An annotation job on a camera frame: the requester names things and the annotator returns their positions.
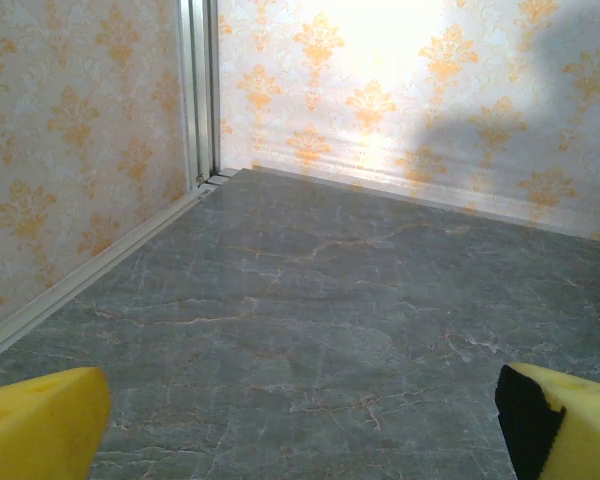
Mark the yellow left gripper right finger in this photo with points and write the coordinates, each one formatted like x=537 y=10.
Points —
x=580 y=435

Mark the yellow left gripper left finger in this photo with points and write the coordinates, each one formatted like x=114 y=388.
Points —
x=35 y=430

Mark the aluminium floor rail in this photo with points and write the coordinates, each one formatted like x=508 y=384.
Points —
x=430 y=197
x=90 y=272

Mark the aluminium frame corner post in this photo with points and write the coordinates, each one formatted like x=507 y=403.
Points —
x=200 y=90

